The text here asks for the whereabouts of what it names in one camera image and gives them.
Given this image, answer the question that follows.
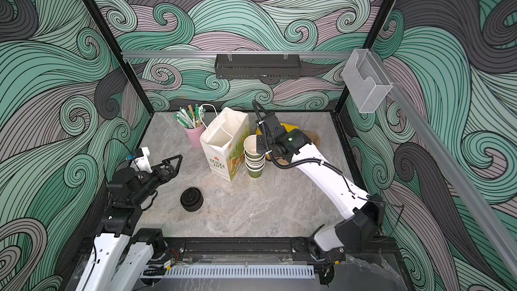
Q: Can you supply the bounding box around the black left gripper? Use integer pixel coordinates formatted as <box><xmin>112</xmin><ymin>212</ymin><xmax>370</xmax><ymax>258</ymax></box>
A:
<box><xmin>131</xmin><ymin>154</ymin><xmax>181</xmax><ymax>207</ymax></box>

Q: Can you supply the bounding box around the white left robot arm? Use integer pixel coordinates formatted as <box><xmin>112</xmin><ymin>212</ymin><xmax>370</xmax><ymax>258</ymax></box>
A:
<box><xmin>75</xmin><ymin>154</ymin><xmax>183</xmax><ymax>290</ymax></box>

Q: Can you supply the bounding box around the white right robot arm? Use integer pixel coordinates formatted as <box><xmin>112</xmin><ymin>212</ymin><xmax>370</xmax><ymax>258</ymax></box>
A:
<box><xmin>255</xmin><ymin>111</ymin><xmax>385</xmax><ymax>259</ymax></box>

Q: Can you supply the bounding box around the yellow paper napkin stack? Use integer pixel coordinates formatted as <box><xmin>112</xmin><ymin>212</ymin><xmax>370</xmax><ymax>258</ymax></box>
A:
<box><xmin>254</xmin><ymin>123</ymin><xmax>299</xmax><ymax>135</ymax></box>

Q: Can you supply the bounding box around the stack of green paper cups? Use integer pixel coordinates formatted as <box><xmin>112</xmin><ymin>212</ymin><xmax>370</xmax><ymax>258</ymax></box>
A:
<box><xmin>244</xmin><ymin>135</ymin><xmax>266</xmax><ymax>179</ymax></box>

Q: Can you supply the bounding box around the stack of black cup lids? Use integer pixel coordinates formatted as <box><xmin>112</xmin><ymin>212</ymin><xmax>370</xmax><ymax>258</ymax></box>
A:
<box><xmin>180</xmin><ymin>187</ymin><xmax>204</xmax><ymax>212</ymax></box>

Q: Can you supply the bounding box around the brown pulp cup carrier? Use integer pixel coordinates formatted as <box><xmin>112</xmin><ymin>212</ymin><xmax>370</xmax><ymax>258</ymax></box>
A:
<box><xmin>303</xmin><ymin>131</ymin><xmax>320</xmax><ymax>148</ymax></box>

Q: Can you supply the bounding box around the pink holder cup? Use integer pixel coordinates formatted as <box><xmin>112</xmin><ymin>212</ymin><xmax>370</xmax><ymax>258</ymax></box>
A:
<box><xmin>184</xmin><ymin>124</ymin><xmax>206</xmax><ymax>148</ymax></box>

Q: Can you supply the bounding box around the white green paper bag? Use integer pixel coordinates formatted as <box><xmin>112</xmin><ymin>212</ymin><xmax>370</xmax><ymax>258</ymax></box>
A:
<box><xmin>200</xmin><ymin>107</ymin><xmax>250</xmax><ymax>181</ymax></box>

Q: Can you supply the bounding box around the black wall shelf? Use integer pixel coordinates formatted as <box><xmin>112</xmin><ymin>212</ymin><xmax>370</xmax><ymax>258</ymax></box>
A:
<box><xmin>214</xmin><ymin>55</ymin><xmax>302</xmax><ymax>79</ymax></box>

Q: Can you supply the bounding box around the clear acrylic wall pocket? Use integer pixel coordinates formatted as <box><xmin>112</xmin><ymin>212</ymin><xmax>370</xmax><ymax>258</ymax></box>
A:
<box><xmin>341</xmin><ymin>48</ymin><xmax>393</xmax><ymax>114</ymax></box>

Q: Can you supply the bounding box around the aluminium wall rail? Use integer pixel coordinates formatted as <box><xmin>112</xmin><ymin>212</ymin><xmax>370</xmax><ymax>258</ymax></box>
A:
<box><xmin>121</xmin><ymin>50</ymin><xmax>351</xmax><ymax>60</ymax></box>

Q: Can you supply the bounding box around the white slotted cable duct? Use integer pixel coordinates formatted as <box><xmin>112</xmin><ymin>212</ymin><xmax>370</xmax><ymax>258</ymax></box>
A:
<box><xmin>140</xmin><ymin>264</ymin><xmax>316</xmax><ymax>280</ymax></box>

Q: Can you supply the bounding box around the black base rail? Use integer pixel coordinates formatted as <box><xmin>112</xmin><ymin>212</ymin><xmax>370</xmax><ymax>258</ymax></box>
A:
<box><xmin>148</xmin><ymin>237</ymin><xmax>399</xmax><ymax>265</ymax></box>

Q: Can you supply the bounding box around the black cage frame post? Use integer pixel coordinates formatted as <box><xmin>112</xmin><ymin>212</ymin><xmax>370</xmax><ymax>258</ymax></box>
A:
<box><xmin>82</xmin><ymin>0</ymin><xmax>155</xmax><ymax>117</ymax></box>

